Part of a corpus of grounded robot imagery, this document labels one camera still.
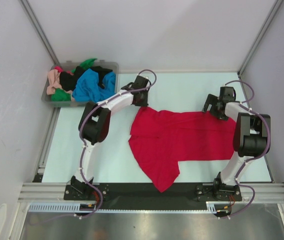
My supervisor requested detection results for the red t shirt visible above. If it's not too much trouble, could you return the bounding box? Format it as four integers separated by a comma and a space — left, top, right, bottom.
128, 107, 236, 193

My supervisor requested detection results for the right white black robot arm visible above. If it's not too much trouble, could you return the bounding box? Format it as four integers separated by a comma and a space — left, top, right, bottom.
202, 86, 271, 201

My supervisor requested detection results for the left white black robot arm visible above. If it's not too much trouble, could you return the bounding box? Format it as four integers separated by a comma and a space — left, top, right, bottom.
70, 74, 155, 200

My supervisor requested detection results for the blue t shirt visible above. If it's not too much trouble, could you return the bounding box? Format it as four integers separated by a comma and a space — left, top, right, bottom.
72, 69, 116, 103

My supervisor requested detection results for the grey plastic bin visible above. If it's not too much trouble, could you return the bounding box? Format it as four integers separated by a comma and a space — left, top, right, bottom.
41, 60, 120, 108

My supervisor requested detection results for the black t shirt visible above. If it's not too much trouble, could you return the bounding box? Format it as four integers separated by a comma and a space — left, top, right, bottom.
59, 66, 113, 91

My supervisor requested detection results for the beige pink t shirt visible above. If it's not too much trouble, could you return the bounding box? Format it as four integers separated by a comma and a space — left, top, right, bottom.
46, 69, 63, 95

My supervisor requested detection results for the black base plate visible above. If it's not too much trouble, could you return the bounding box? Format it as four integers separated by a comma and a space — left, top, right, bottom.
63, 180, 242, 211

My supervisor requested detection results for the aluminium rail frame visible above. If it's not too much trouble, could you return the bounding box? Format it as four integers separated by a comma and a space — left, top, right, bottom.
18, 182, 284, 204

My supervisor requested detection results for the white slotted cable duct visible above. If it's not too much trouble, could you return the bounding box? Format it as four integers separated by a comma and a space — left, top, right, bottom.
28, 202, 221, 214

